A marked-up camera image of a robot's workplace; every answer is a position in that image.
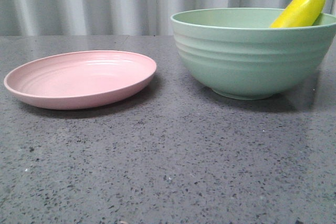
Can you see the yellow plastic banana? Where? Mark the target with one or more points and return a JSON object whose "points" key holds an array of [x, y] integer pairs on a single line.
{"points": [[299, 13]]}

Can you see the green ribbed bowl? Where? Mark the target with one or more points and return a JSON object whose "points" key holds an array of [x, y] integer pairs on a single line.
{"points": [[236, 53]]}

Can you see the pink plate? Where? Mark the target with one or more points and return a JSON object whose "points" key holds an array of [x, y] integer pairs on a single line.
{"points": [[80, 80]]}

